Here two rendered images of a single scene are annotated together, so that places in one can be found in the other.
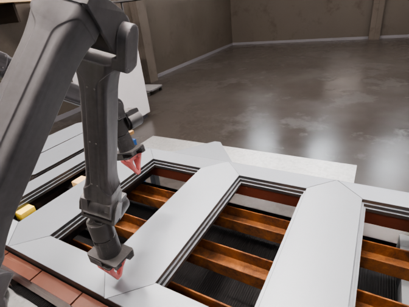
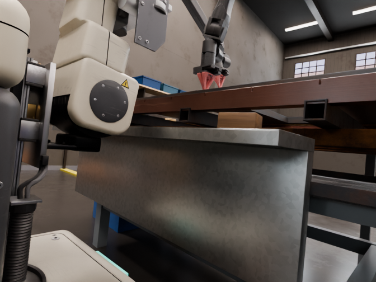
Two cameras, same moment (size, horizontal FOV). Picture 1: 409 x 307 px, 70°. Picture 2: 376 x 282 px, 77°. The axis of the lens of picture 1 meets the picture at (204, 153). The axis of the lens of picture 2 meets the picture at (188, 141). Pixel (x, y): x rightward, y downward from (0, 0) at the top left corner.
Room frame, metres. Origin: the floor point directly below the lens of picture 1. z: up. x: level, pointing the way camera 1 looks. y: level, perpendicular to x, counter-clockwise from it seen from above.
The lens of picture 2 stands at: (-0.39, 0.10, 0.63)
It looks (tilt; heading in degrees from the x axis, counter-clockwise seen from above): 1 degrees up; 13
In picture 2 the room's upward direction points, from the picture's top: 6 degrees clockwise
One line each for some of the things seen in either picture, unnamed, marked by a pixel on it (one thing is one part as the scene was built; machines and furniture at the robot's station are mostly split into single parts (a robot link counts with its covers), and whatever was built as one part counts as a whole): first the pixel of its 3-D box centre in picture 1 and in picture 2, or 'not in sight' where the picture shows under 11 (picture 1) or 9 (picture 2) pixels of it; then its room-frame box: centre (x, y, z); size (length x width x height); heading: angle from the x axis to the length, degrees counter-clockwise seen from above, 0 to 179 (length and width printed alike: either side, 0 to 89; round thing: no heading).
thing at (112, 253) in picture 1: (108, 245); (207, 63); (0.55, 0.26, 0.98); 0.10 x 0.07 x 0.07; 58
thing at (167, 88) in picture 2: not in sight; (165, 90); (4.78, 1.90, 1.86); 0.48 x 0.36 x 0.19; 151
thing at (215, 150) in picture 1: (202, 151); not in sight; (1.42, 0.01, 0.77); 0.45 x 0.20 x 0.04; 58
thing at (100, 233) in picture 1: (102, 225); (209, 48); (0.55, 0.26, 1.04); 0.07 x 0.06 x 0.07; 165
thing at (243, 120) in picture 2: not in sight; (239, 123); (0.24, 0.11, 0.71); 0.10 x 0.06 x 0.05; 70
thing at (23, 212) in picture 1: (25, 212); not in sight; (1.00, 0.76, 0.79); 0.06 x 0.05 x 0.04; 148
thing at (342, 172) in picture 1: (227, 161); not in sight; (1.34, -0.12, 0.74); 1.20 x 0.26 x 0.03; 58
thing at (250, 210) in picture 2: not in sight; (142, 179); (0.55, 0.49, 0.48); 1.30 x 0.04 x 0.35; 58
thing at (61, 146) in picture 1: (61, 148); not in sight; (1.57, 0.83, 0.82); 0.80 x 0.40 x 0.06; 148
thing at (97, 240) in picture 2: not in sight; (105, 188); (0.90, 0.87, 0.34); 0.06 x 0.06 x 0.68; 58
